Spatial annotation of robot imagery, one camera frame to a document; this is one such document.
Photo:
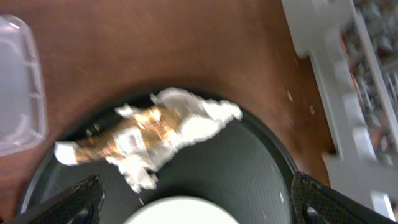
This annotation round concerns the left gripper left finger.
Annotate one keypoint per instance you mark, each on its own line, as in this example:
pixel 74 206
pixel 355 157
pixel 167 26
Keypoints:
pixel 78 204

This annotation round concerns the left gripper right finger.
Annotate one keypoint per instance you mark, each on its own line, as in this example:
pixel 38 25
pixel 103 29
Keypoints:
pixel 314 202

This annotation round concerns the grey plate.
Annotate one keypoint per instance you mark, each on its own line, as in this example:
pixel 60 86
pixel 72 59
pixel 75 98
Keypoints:
pixel 183 210

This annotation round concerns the gold foil wrapper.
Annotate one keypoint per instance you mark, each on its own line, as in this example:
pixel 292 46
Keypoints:
pixel 148 129

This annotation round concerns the white napkin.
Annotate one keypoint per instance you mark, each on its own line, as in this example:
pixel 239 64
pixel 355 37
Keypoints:
pixel 202 120

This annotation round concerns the grey dishwasher rack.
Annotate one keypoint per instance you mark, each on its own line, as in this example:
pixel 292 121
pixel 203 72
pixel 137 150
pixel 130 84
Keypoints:
pixel 315 28

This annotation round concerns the round black serving tray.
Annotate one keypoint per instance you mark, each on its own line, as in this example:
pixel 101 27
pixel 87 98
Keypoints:
pixel 244 169

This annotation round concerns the clear plastic storage bin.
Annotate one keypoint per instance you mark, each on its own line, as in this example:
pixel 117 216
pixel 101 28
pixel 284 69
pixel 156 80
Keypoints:
pixel 23 102

